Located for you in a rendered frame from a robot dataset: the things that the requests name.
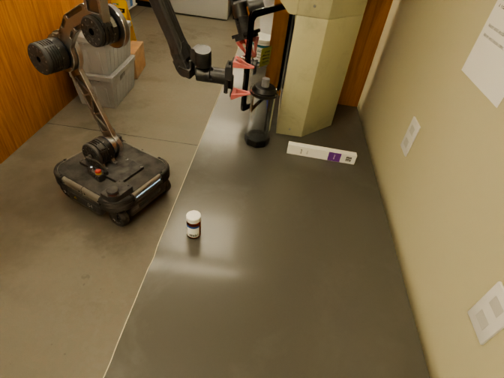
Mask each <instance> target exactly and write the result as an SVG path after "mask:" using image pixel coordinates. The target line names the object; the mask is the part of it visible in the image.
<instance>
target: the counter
mask: <svg viewBox="0 0 504 378"><path fill-rule="evenodd" d="M230 91H231V89H228V93H227V94H225V93H224V85H223V86H222V89H221V90H220V94H219V95H218V98H217V101H216V103H215V105H214V108H213V110H212V112H211V115H210V118H209V120H208V123H207V125H206V127H205V130H204V132H203V135H202V137H201V140H200V141H199V145H198V147H197V149H196V152H195V154H194V156H193V160H192V161H191V163H190V166H189V169H188V171H187V174H186V176H185V178H184V181H183V183H182V186H181V189H180V191H179V192H178V196H177V198H176V200H175V203H174V205H173V207H172V211H171V212H170V215H169V218H168V220H167V222H166V225H165V227H164V229H163V232H162V234H161V237H160V240H159V242H158V244H157V247H156V251H155V253H154V257H153V259H152V261H151V263H150V265H149V267H148V269H147V271H146V273H145V276H144V278H143V280H142V283H141V286H140V288H139V291H138V293H137V295H136V298H135V300H134V303H133V305H132V308H131V309H130V313H129V315H128V317H127V320H126V322H125V324H124V328H123V329H122V331H121V334H120V337H119V339H118V342H117V344H116V346H115V349H114V352H113V354H112V358H111V360H110V362H109V365H108V367H107V369H106V372H105V374H104V376H103V378H430V376H429V373H428V368H427V365H426V361H425V357H424V353H423V350H422V345H421V342H420V340H419V334H418V332H417V328H416V323H415V320H414V317H413V312H412V309H411V306H410V301H409V298H408V295H407V290H406V287H405V283H404V279H403V275H402V273H401V267H400V264H399V262H398V256H397V254H396V250H395V245H394V242H393V239H392V234H391V231H390V228H389V223H388V220H387V217H386V212H385V209H384V206H383V201H382V197H381V195H380V189H379V187H378V184H377V178H376V176H375V172H374V168H373V164H372V161H371V156H370V153H369V150H368V145H367V142H366V139H365V134H364V131H363V127H362V123H361V119H360V117H359V111H358V108H357V106H347V105H342V104H338V105H337V107H336V110H335V113H334V118H333V120H332V123H331V125H330V126H328V127H325V128H323V129H320V130H317V131H315V132H313V133H309V134H308V135H305V136H302V137H300V136H290V135H285V134H279V133H276V128H277V120H278V107H279V99H280V95H278V97H277V98H275V103H274V111H273V115H272V120H271V127H270V132H269V136H270V139H269V144H268V145H267V146H266V147H263V148H254V147H252V146H250V145H247V143H246V142H245V133H246V132H247V126H248V116H249V109H247V110H245V111H241V102H242V97H238V98H236V99H233V100H230ZM289 141H290V142H295V143H304V144H308V145H313V146H322V147H326V148H331V149H339V150H344V151H348V152H356V154H357V158H356V160H355V163H354V165H353V164H348V163H341V162H336V161H331V160H323V159H318V158H314V157H305V156H301V155H296V154H287V148H288V144H289ZM193 210H195V211H198V212H200V214H201V235H200V237H199V238H195V239H192V238H189V237H188V236H187V224H186V214H187V213H188V212H189V211H193Z"/></svg>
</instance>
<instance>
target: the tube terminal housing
mask: <svg viewBox="0 0 504 378"><path fill-rule="evenodd" d="M367 2H368V0H299V1H298V10H297V14H296V15H295V24H294V29H293V34H292V43H291V47H290V51H289V60H288V65H287V69H286V78H285V83H284V86H283V88H282V87H281V89H283V94H282V98H281V91H280V99H279V107H278V114H277V128H276V134H285V135H290V136H296V137H303V136H305V135H308V134H311V133H313V132H315V131H318V130H320V129H323V128H326V127H328V126H330V125H332V120H333V118H334V114H335V110H336V107H337V105H338V100H339V97H340V94H341V89H342V87H343V84H344V80H345V76H346V74H347V69H348V67H349V63H350V59H351V56H352V54H353V49H354V46H355V43H356V38H357V36H358V33H359V29H360V25H361V23H362V18H363V16H364V15H363V14H364V12H365V8H366V5H367ZM279 110H280V112H279Z"/></svg>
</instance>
